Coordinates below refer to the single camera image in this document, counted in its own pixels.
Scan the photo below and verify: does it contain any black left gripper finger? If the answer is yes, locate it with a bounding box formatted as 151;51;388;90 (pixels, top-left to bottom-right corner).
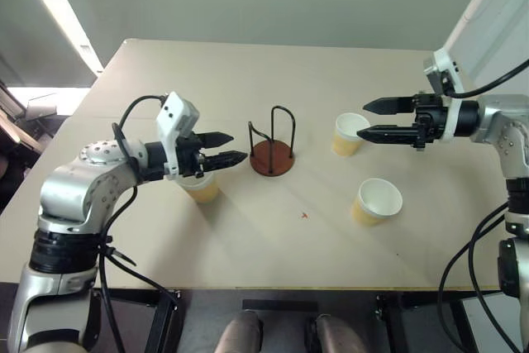
202;150;249;173
198;131;235;149

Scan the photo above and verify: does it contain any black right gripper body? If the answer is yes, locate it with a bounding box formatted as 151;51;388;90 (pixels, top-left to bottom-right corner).
412;93;450;150

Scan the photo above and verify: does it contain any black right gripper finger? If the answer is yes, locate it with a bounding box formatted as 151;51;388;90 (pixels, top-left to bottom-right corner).
355;124;419;146
362;96;416;115

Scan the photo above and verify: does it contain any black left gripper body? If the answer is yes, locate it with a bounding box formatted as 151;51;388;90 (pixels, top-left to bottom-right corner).
177;131;207;178

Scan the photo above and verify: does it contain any yellow paper cup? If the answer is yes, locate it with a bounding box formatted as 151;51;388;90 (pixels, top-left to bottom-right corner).
350;178;403;227
331;112;372;158
179;173;221;204

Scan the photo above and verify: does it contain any dark rounded robot foot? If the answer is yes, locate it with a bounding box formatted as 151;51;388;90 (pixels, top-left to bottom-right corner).
305;314;369;353
221;311;264;353

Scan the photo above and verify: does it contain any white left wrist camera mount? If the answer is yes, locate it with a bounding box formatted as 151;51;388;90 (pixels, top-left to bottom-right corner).
155;91;201;175

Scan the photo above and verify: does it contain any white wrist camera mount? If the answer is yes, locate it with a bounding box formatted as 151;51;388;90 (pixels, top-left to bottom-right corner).
155;91;201;175
422;47;465;141

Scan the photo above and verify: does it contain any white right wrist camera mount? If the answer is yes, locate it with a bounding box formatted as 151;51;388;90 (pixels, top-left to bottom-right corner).
422;47;465;141

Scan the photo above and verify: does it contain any brown cup holder wire stand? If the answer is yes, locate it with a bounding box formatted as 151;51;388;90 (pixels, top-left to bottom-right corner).
247;105;296;178

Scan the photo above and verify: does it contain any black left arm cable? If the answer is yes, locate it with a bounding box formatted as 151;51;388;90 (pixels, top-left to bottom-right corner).
97;94;181;353

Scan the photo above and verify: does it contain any black table frame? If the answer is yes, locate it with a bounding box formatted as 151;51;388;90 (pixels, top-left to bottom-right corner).
0;282;529;353

